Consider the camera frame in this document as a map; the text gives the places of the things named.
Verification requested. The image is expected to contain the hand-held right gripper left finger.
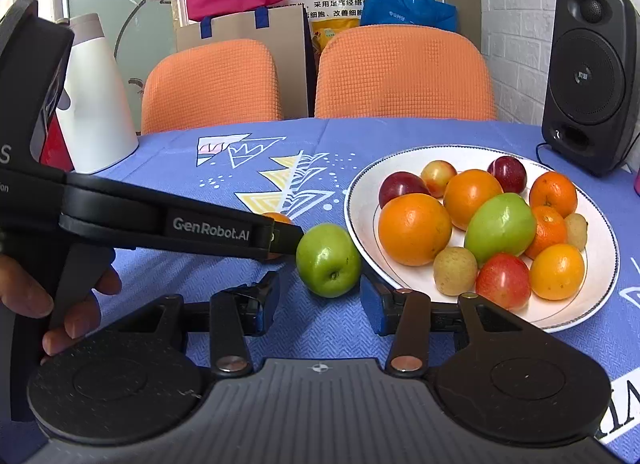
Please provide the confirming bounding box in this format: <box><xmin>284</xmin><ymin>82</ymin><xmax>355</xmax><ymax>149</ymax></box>
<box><xmin>117</xmin><ymin>271</ymin><xmax>282</xmax><ymax>377</ymax></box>

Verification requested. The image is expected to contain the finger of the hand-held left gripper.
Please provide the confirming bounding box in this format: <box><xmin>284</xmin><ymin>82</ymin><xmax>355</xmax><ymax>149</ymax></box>
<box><xmin>252</xmin><ymin>220</ymin><xmax>305</xmax><ymax>262</ymax></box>

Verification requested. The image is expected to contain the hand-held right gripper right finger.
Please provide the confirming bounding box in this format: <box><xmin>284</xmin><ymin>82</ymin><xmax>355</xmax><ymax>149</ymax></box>
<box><xmin>361</xmin><ymin>274</ymin><xmax>523</xmax><ymax>377</ymax></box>

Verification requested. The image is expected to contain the small tangerine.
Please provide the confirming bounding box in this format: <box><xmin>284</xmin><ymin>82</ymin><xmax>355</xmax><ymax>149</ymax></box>
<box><xmin>260</xmin><ymin>212</ymin><xmax>295</xmax><ymax>261</ymax></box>

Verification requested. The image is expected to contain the green apple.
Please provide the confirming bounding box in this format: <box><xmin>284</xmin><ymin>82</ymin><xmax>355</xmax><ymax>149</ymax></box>
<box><xmin>295</xmin><ymin>223</ymin><xmax>362</xmax><ymax>299</ymax></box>
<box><xmin>464</xmin><ymin>193</ymin><xmax>538</xmax><ymax>269</ymax></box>

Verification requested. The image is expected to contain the tan kiwi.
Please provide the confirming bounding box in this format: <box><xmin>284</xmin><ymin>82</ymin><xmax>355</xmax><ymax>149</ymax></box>
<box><xmin>433</xmin><ymin>246</ymin><xmax>479</xmax><ymax>297</ymax></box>
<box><xmin>564</xmin><ymin>213</ymin><xmax>588</xmax><ymax>252</ymax></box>

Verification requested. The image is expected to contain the large orange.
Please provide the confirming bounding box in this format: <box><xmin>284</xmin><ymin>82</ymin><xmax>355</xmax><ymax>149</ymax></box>
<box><xmin>378</xmin><ymin>193</ymin><xmax>454</xmax><ymax>267</ymax></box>
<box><xmin>443</xmin><ymin>169</ymin><xmax>505</xmax><ymax>231</ymax></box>

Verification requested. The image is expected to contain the dark red plum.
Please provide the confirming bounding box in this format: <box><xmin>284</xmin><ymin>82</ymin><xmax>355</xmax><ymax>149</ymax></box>
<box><xmin>487</xmin><ymin>156</ymin><xmax>528</xmax><ymax>195</ymax></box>
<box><xmin>378</xmin><ymin>171</ymin><xmax>432</xmax><ymax>210</ymax></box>

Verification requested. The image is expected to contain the red yellow nectarine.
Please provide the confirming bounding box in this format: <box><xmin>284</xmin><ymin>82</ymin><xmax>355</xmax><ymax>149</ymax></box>
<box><xmin>420</xmin><ymin>160</ymin><xmax>458</xmax><ymax>199</ymax></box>
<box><xmin>475</xmin><ymin>252</ymin><xmax>532</xmax><ymax>311</ymax></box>

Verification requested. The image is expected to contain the yellow-orange citrus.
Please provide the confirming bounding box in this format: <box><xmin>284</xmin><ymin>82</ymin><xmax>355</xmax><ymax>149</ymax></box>
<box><xmin>529</xmin><ymin>243</ymin><xmax>586</xmax><ymax>301</ymax></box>

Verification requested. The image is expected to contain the white plate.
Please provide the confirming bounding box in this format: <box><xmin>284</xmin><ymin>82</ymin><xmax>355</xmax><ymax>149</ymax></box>
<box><xmin>343</xmin><ymin>145</ymin><xmax>621</xmax><ymax>334</ymax></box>

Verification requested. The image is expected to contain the person's left hand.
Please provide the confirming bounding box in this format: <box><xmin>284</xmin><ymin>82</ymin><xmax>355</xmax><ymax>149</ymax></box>
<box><xmin>0</xmin><ymin>254</ymin><xmax>122</xmax><ymax>359</ymax></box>

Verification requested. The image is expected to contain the blue printed tablecloth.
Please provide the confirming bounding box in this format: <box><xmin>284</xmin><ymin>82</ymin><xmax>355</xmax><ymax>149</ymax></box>
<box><xmin>0</xmin><ymin>116</ymin><xmax>640</xmax><ymax>464</ymax></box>

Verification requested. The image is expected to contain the red thermos jug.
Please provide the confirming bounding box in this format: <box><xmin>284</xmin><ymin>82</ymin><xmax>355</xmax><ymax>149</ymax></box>
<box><xmin>40</xmin><ymin>121</ymin><xmax>75</xmax><ymax>172</ymax></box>

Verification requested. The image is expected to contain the white thermos jug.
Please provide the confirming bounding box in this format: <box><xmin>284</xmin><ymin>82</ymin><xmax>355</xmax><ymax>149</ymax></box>
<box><xmin>54</xmin><ymin>13</ymin><xmax>140</xmax><ymax>175</ymax></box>

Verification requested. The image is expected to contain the orange chair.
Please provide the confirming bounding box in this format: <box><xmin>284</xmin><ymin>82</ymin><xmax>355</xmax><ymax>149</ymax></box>
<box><xmin>314</xmin><ymin>25</ymin><xmax>498</xmax><ymax>121</ymax></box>
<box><xmin>141</xmin><ymin>39</ymin><xmax>284</xmax><ymax>136</ymax></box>

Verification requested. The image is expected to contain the brown paper bag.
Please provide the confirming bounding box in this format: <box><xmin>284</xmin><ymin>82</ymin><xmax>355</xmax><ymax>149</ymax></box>
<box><xmin>175</xmin><ymin>8</ymin><xmax>311</xmax><ymax>120</ymax></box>

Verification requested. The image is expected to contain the yellow snack bag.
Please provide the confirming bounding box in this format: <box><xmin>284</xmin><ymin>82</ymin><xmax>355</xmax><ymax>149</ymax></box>
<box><xmin>310</xmin><ymin>19</ymin><xmax>362</xmax><ymax>65</ymax></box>

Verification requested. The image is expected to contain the blue bag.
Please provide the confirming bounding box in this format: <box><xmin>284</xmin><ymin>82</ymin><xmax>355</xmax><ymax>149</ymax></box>
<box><xmin>360</xmin><ymin>0</ymin><xmax>458</xmax><ymax>32</ymax></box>

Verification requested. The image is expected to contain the black speaker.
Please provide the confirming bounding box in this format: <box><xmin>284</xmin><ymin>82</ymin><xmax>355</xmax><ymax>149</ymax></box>
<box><xmin>541</xmin><ymin>0</ymin><xmax>640</xmax><ymax>177</ymax></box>

